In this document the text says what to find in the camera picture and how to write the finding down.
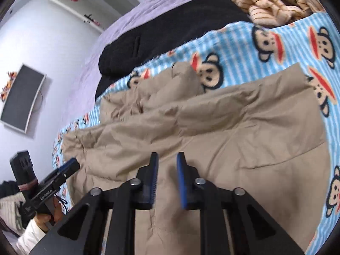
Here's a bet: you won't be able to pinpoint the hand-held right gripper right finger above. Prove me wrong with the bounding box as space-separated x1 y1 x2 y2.
177 151 305 255

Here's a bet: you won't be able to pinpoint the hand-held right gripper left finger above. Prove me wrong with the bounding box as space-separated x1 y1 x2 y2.
28 152 159 255

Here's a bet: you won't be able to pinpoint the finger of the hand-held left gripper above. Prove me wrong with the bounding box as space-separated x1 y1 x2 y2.
40 158 77 183
52 162 81 186

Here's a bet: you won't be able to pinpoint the tan puffer jacket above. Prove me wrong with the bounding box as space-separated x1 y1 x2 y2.
62 62 327 255

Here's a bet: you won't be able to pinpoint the person's left forearm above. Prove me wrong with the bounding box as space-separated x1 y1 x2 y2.
14 219 50 255

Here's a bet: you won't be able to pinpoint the person's left hand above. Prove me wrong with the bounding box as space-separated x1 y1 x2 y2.
36 198 66 232

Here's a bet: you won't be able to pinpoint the person's striped white clothing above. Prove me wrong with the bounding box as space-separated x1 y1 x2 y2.
0 181 30 234

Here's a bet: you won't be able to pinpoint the orange plush toys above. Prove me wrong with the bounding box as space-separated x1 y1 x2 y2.
0 71 18 101

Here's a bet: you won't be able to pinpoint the blue striped monkey print blanket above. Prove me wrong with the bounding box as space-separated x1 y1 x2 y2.
52 12 340 255

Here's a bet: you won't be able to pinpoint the black folded garment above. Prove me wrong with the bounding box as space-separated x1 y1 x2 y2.
95 0 251 99

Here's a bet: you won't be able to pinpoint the white door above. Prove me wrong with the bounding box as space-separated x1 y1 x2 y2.
40 0 140 34

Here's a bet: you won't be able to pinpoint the purple bedspread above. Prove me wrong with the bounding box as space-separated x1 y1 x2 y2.
80 0 234 96

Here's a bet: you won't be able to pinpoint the beige striped fleece garment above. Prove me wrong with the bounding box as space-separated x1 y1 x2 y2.
228 0 326 27

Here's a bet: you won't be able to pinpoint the wall-mounted curved screen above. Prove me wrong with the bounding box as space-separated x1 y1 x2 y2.
0 63 47 133

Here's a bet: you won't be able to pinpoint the black door handle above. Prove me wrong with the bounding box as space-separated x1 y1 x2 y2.
84 13 104 27

